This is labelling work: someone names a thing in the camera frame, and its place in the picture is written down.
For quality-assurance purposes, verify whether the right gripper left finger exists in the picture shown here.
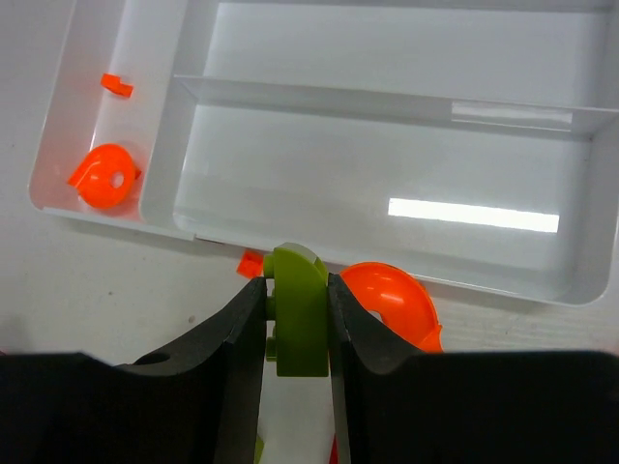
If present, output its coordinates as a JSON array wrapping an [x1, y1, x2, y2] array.
[[1, 277, 266, 463]]

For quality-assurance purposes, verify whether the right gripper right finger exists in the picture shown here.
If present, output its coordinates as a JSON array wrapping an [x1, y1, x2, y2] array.
[[328, 275, 618, 463]]

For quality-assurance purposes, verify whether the orange curved lego piece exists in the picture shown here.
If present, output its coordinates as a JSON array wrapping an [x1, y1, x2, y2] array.
[[339, 262, 443, 353]]

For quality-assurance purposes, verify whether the green curved lego brick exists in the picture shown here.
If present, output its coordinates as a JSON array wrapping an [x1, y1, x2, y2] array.
[[263, 243, 329, 377]]

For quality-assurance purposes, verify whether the orange dome lego piece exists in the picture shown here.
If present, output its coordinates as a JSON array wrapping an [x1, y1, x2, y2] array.
[[67, 143, 141, 210]]

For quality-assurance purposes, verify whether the tiny orange lego stud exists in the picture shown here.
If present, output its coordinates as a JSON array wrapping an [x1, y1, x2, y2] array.
[[236, 249, 264, 279]]

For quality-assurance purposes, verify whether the white divided sorting tray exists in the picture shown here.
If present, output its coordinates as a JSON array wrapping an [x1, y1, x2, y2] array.
[[29, 1, 618, 305]]

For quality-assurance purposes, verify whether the small orange lego clip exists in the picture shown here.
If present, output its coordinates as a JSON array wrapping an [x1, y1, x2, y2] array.
[[100, 73, 133, 99]]

